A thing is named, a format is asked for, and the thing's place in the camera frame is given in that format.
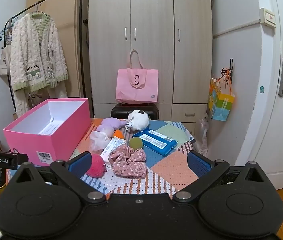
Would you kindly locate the orange makeup sponge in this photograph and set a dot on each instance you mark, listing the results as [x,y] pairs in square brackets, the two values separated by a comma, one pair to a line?
[119,133]

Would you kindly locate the white plastic bag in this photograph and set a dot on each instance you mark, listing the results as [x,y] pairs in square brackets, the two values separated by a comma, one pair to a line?
[204,135]

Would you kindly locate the black metal clothes rack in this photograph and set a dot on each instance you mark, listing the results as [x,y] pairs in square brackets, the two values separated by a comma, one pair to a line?
[84,67]

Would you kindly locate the white fluffy pajama pants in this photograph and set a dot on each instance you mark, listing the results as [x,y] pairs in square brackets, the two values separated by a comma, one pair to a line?
[21,102]

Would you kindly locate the tall beige wooden cabinet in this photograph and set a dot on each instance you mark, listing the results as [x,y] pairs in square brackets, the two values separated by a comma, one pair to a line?
[71,30]

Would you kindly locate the green makeup sponge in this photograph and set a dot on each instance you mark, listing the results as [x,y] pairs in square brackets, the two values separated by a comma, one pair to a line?
[136,143]

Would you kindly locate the pink floral scrunchie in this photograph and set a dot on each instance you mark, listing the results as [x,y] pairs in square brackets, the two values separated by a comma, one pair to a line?
[126,162]

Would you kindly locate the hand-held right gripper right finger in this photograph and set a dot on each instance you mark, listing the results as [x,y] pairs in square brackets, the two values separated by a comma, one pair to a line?
[199,165]

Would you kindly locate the purple plush toy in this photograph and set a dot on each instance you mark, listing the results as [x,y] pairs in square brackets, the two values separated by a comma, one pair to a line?
[112,123]

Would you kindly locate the white plush toy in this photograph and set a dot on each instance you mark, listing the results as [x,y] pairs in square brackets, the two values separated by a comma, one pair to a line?
[139,121]

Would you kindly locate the pink tote bag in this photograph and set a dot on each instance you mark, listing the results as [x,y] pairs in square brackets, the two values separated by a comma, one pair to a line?
[136,87]

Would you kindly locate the white labelled packet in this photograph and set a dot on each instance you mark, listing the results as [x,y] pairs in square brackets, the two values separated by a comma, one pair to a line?
[111,147]

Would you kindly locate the white mesh bath pouf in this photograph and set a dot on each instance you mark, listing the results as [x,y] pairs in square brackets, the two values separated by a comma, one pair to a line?
[100,140]

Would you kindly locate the white fluffy cardigan green trim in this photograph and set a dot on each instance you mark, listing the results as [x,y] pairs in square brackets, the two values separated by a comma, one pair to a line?
[31,50]

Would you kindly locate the beige canvas tote bag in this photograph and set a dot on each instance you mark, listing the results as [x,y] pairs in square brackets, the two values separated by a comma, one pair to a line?
[4,62]

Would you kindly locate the pink cardboard box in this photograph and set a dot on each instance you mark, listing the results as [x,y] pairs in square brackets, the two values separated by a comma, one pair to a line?
[56,135]

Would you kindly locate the teal wall sticker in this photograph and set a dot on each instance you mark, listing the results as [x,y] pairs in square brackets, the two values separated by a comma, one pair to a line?
[262,90]

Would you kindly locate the colourful patchwork blanket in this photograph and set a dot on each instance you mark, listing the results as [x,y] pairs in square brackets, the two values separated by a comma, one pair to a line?
[156,170]

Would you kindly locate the beige light switch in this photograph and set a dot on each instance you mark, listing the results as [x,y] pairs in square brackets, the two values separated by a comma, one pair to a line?
[267,16]

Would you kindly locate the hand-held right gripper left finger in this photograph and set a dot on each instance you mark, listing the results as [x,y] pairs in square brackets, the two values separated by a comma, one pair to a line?
[80,163]

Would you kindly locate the beige wooden wardrobe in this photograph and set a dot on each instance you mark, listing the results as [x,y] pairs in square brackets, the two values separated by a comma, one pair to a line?
[151,17]

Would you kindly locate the blue wet wipes pack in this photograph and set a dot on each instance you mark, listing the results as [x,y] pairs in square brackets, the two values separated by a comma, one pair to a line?
[166,147]

